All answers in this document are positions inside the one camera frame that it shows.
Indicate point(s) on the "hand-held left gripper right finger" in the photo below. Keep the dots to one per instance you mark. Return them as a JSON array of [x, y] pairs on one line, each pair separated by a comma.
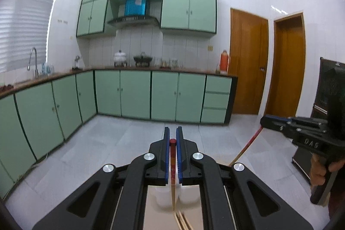
[[179, 154]]

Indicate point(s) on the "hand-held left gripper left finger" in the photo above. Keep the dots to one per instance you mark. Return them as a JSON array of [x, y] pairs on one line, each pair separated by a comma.
[[167, 154]]

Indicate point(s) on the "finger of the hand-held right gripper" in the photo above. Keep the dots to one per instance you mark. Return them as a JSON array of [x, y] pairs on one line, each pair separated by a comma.
[[277, 126], [280, 118]]

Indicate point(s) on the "red-topped wooden chopstick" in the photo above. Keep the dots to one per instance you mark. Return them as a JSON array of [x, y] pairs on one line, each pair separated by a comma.
[[172, 160], [249, 142]]

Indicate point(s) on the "plain wooden chopstick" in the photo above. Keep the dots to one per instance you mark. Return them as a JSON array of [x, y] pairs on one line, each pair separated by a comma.
[[179, 222], [187, 223]]

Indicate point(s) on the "person's right forearm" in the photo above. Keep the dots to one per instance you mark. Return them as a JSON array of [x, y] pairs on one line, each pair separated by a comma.
[[336, 200]]

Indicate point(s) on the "person's right hand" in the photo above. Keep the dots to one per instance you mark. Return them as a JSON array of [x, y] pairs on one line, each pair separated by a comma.
[[318, 170]]

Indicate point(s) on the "wooden door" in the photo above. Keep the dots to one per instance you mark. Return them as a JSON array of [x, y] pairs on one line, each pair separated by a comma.
[[287, 68], [248, 63]]

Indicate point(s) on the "green base cabinet run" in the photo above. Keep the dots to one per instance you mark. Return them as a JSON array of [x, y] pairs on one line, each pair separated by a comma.
[[40, 122], [148, 95]]

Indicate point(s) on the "green drawer unit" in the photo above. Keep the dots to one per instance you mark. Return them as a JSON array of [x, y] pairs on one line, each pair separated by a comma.
[[215, 100]]

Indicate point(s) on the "orange thermos flask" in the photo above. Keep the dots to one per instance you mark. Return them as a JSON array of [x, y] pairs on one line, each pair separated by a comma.
[[224, 63]]

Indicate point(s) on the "small glass jar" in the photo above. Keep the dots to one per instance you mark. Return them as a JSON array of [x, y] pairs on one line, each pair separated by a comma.
[[217, 69]]

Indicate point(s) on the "black wok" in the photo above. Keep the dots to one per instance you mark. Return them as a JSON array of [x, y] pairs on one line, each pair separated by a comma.
[[142, 58]]

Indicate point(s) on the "white lidded pot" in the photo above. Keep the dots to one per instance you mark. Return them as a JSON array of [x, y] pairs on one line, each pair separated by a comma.
[[120, 56]]

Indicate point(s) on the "small dark kettle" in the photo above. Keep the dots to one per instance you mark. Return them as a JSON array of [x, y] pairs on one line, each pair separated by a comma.
[[77, 63]]

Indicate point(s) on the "black range hood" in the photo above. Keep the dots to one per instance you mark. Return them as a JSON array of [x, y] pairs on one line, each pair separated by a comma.
[[132, 20]]

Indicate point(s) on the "bottles beside sink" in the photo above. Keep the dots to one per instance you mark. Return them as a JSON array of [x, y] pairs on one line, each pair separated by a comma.
[[48, 69]]

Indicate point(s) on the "blue box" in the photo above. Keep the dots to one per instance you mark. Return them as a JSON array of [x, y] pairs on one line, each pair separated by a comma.
[[136, 7]]

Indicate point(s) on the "chrome kitchen faucet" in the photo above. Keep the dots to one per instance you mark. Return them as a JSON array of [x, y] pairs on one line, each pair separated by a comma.
[[35, 57]]

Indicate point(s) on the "white window blind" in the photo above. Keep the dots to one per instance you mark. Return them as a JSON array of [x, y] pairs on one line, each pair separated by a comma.
[[24, 25]]

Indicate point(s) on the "yellow wall socket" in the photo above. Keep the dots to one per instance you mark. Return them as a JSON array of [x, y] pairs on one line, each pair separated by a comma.
[[210, 48]]

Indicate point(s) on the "green wall cabinet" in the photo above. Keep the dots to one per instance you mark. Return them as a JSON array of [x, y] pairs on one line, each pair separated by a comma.
[[188, 3], [93, 11]]

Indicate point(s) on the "wall hooks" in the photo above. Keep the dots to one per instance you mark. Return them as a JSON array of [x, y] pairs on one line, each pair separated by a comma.
[[62, 21]]

